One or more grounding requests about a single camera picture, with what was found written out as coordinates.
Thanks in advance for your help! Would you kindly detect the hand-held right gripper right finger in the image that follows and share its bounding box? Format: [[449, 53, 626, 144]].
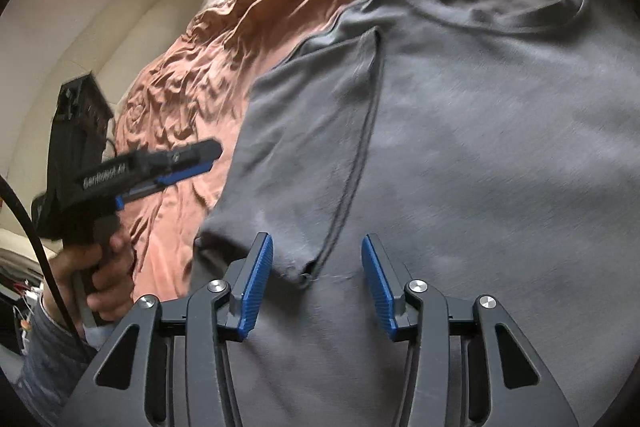
[[361, 233, 581, 427]]

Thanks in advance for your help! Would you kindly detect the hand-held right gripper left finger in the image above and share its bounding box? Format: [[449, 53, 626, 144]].
[[59, 232, 275, 427]]

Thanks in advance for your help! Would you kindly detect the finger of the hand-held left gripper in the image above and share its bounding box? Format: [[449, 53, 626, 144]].
[[116, 160, 215, 208], [150, 137, 224, 174]]

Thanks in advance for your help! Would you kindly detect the grey t-shirt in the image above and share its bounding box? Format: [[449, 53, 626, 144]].
[[192, 0, 640, 427]]

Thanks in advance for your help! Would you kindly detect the person's left forearm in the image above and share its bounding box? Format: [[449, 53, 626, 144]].
[[20, 294, 103, 413]]

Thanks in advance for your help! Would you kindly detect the person's left hand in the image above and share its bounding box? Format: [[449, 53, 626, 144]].
[[47, 231, 137, 333]]

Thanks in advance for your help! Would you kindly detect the brown blanket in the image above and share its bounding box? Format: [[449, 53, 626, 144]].
[[112, 0, 618, 308]]

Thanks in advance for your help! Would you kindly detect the cream padded headboard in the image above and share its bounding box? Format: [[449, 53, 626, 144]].
[[0, 0, 213, 228]]

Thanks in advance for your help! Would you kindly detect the black cable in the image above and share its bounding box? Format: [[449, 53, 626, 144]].
[[0, 176, 83, 339]]

